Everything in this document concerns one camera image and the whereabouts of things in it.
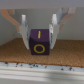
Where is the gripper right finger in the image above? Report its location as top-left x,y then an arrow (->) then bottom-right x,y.
48,7 -> 81,48

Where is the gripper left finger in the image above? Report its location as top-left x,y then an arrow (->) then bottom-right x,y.
0,9 -> 33,50

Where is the purple block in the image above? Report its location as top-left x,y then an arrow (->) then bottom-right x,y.
28,28 -> 53,56

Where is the white cabinet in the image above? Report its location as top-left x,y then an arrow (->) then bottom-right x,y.
0,0 -> 84,46

